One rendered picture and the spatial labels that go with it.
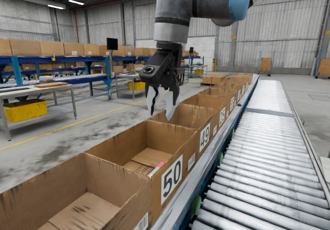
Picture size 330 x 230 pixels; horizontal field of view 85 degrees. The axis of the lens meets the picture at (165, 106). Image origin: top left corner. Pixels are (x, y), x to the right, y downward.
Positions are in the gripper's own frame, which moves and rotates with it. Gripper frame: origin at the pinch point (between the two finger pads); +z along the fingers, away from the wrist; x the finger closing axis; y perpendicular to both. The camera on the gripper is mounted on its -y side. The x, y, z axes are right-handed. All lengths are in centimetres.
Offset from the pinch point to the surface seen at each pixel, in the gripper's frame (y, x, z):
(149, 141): 31.1, 20.5, 31.5
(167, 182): 0.9, -5.2, 23.2
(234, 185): 41, -26, 44
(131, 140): 18.5, 23.3, 26.0
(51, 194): -19.8, 23.8, 27.6
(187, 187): 11.6, -9.5, 31.2
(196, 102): 109, 21, 28
